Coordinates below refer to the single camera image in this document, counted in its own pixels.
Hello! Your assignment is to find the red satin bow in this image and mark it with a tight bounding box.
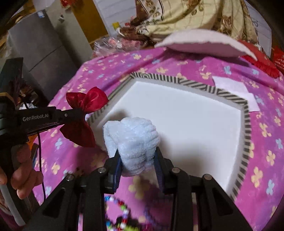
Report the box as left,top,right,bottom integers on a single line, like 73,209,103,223
60,87,108,148

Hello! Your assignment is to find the light blue fluffy scrunchie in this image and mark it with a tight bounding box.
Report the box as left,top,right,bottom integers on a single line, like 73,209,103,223
103,117,160,177

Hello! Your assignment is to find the person's left hand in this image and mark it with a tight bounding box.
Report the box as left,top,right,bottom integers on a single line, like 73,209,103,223
11,144,43,200

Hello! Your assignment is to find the pink floral bedsheet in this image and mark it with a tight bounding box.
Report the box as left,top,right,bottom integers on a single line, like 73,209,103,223
40,48,283,230

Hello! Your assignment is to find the striped white tray box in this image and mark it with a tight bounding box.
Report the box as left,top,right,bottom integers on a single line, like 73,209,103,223
88,72,252,200

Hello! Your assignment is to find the grey refrigerator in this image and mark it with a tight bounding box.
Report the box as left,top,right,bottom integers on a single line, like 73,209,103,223
8,8,91,101

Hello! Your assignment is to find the clear plastic bag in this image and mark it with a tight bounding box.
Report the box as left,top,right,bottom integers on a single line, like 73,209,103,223
92,37,146,57

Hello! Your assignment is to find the white paper sheet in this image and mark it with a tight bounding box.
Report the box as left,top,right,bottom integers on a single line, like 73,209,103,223
212,76,260,112

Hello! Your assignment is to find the beige floral quilt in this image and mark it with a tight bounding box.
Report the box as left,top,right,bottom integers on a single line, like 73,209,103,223
119,0,258,44

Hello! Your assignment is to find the white pink pillow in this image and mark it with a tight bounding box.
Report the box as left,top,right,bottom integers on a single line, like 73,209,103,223
155,29,257,60

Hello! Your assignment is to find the red fringed cushion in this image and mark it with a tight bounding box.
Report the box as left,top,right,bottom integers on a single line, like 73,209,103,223
239,40,281,79

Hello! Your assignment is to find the red shopping bag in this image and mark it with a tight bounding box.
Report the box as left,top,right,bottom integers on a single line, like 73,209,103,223
272,46,284,74

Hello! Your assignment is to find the black cable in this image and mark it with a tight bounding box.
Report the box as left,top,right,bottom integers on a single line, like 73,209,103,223
22,97,47,200

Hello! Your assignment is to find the multicolour round bead bracelet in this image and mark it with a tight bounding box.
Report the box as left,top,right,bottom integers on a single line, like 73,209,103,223
104,195,138,231

